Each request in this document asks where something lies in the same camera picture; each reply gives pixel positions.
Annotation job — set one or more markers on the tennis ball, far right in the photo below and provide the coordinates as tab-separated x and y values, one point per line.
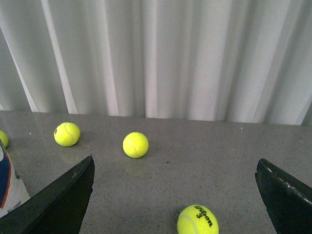
135	145

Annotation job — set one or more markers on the tennis ball, Wilson logo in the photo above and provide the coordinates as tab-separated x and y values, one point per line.
67	134

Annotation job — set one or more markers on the tennis ball, Wilson 3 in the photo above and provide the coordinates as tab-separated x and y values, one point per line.
197	219

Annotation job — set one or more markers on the tennis ball, plain seam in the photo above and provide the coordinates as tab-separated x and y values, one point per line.
4	138

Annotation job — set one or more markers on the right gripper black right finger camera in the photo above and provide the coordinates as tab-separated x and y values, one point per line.
288	201

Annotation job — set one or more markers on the white pleated curtain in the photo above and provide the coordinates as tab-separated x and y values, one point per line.
228	60

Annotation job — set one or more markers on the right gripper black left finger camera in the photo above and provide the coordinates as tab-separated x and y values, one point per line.
57	209

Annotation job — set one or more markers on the clear Wilson tennis ball can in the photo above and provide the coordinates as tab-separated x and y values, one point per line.
13	192

